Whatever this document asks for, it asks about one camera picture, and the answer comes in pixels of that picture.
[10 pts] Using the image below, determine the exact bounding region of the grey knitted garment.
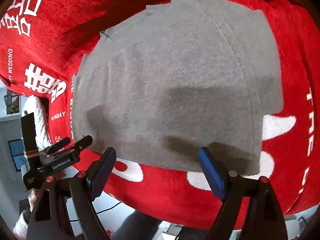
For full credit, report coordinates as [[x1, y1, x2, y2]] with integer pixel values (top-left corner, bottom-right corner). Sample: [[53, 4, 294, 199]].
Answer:
[[71, 0, 283, 175]]

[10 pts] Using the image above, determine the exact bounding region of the blue framed picture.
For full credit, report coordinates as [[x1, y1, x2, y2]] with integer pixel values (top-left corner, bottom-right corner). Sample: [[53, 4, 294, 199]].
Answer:
[[8, 138, 27, 171]]

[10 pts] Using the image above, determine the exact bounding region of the black cable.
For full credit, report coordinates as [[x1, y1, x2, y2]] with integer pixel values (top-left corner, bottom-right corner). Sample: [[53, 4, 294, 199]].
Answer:
[[69, 200, 123, 223]]

